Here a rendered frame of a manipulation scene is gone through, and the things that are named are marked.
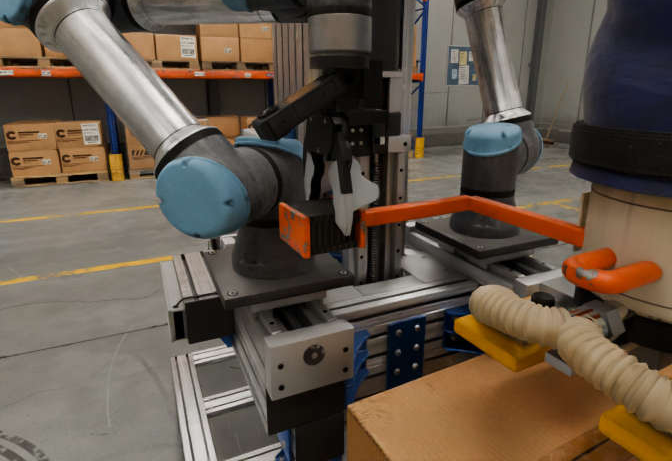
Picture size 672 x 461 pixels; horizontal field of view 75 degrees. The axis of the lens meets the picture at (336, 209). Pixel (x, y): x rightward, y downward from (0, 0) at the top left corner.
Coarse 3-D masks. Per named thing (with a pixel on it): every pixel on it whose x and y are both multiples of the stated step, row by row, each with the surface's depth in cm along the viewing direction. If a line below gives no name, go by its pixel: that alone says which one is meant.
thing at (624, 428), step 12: (612, 408) 40; (624, 408) 40; (600, 420) 40; (612, 420) 39; (624, 420) 39; (636, 420) 39; (612, 432) 39; (624, 432) 38; (636, 432) 37; (648, 432) 37; (660, 432) 37; (624, 444) 38; (636, 444) 37; (648, 444) 36; (660, 444) 36; (636, 456) 37; (648, 456) 36; (660, 456) 35
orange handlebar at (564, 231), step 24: (384, 216) 60; (408, 216) 62; (504, 216) 61; (528, 216) 58; (576, 240) 52; (576, 264) 42; (600, 264) 44; (648, 264) 42; (600, 288) 40; (624, 288) 39
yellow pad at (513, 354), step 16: (544, 304) 54; (560, 304) 58; (464, 320) 55; (464, 336) 54; (480, 336) 52; (496, 336) 52; (496, 352) 50; (512, 352) 48; (528, 352) 49; (544, 352) 49; (512, 368) 48
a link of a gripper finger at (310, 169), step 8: (312, 160) 57; (320, 160) 57; (312, 168) 57; (320, 168) 57; (328, 168) 59; (312, 176) 57; (320, 176) 58; (328, 176) 60; (312, 184) 58; (320, 184) 59; (328, 184) 61; (312, 192) 59; (320, 192) 60
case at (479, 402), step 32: (416, 384) 62; (448, 384) 62; (480, 384) 62; (512, 384) 62; (544, 384) 62; (576, 384) 62; (352, 416) 57; (384, 416) 56; (416, 416) 56; (448, 416) 56; (480, 416) 56; (512, 416) 56; (544, 416) 56; (576, 416) 56; (352, 448) 58; (384, 448) 51; (416, 448) 51; (448, 448) 51; (480, 448) 51; (512, 448) 51; (544, 448) 51; (576, 448) 51; (608, 448) 51
